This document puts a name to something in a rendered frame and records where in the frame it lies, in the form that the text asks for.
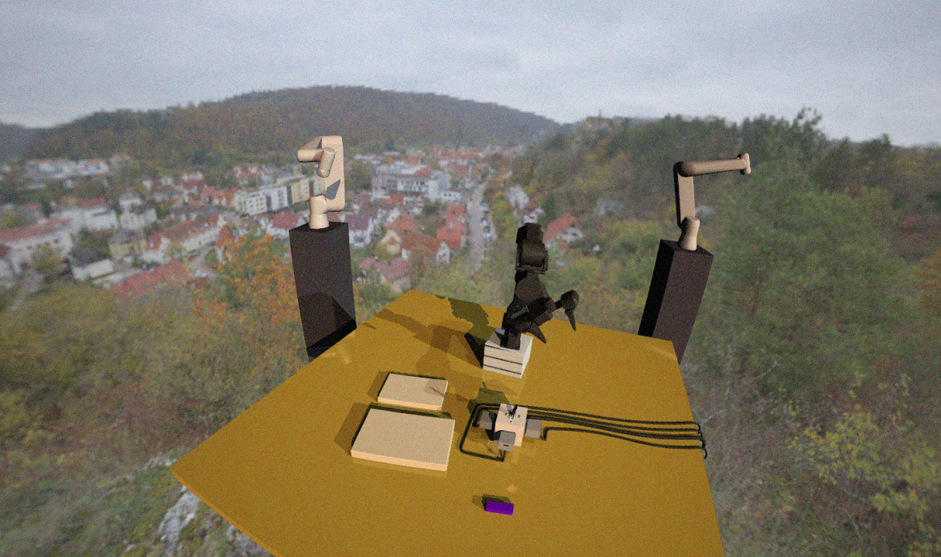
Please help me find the purple rectangular block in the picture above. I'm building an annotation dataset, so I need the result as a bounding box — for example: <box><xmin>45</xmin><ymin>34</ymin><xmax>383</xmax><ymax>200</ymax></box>
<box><xmin>485</xmin><ymin>501</ymin><xmax>514</xmax><ymax>515</ymax></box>

